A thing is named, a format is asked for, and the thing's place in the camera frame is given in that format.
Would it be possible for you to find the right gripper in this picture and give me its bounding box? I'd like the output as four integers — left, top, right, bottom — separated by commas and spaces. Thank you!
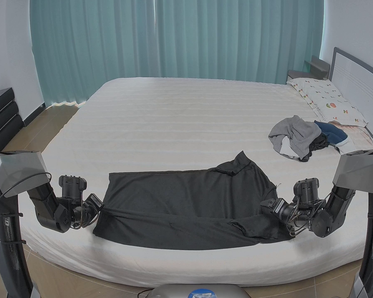
272, 199, 296, 226

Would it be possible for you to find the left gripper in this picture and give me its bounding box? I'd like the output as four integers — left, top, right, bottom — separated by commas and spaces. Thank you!
82, 193, 104, 217

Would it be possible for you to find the black T-shirt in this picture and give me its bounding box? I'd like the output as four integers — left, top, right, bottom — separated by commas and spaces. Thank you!
93, 150, 295, 251

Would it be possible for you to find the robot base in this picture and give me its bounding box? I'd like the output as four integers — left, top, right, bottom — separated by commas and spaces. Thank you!
149, 284, 252, 298

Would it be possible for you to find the pile of clothes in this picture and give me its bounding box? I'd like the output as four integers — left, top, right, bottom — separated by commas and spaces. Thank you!
268, 115, 356, 163

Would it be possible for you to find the bed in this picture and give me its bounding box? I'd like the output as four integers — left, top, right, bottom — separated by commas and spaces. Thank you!
17, 47, 373, 288

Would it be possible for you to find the white printed pillow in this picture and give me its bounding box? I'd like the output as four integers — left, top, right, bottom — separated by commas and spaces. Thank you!
287, 77, 369, 127

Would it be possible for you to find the black chest of drawers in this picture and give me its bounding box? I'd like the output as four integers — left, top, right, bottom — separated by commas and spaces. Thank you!
0, 88, 24, 153

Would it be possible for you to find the grey bedside table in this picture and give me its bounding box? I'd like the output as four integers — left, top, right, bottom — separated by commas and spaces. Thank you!
287, 55, 331, 81

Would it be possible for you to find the blue-green curtain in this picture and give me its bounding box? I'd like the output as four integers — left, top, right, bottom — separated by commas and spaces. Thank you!
154, 0, 325, 83
29, 0, 157, 108

